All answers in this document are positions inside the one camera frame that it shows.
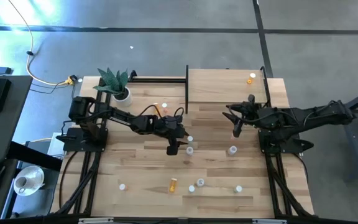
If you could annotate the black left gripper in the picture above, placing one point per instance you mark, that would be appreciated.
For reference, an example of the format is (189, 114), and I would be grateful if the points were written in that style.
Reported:
(171, 129)

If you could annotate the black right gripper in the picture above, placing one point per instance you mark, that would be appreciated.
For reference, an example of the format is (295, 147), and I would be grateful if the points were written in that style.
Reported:
(250, 113)

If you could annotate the clear wide plastic bottle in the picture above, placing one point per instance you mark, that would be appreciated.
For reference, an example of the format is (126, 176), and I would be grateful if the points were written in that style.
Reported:
(200, 182)
(190, 151)
(232, 150)

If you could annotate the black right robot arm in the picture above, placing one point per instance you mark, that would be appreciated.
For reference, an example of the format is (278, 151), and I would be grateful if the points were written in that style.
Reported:
(306, 118)

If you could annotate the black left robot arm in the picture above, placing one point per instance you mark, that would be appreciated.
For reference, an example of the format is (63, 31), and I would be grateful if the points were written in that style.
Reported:
(123, 118)

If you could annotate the white plant pot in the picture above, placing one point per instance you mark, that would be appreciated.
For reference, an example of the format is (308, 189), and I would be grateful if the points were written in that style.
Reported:
(126, 100)

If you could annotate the green snake plant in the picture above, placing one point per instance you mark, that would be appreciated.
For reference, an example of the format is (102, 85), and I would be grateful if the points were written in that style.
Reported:
(113, 81)

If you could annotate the grey metal cart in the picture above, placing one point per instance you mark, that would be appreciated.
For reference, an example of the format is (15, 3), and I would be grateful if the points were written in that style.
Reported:
(357, 133)

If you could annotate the white box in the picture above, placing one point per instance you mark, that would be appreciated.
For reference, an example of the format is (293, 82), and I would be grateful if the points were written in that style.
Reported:
(56, 146)

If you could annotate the white cup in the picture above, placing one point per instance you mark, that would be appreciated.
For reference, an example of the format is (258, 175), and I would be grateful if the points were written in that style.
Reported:
(20, 183)

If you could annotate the black desk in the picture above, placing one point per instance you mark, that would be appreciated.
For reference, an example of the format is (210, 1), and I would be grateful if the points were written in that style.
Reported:
(8, 130)

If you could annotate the wooden shelf with black frame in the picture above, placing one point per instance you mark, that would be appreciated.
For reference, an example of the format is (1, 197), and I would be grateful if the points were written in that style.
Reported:
(222, 85)

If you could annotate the black metal rail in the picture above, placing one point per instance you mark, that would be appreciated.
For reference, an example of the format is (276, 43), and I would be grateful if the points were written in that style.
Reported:
(160, 80)

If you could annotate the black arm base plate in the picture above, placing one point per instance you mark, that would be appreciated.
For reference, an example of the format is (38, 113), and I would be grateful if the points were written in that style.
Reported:
(291, 147)
(73, 143)

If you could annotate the black frame crossbar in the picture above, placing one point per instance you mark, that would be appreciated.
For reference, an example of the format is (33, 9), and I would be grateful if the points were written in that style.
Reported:
(179, 221)

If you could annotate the black aluminium frame rails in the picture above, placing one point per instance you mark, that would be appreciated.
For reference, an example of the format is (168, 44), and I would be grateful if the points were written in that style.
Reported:
(273, 186)
(92, 193)

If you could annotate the silver bracket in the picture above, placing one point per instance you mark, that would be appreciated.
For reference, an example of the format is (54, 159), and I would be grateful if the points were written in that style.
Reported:
(95, 220)
(269, 221)

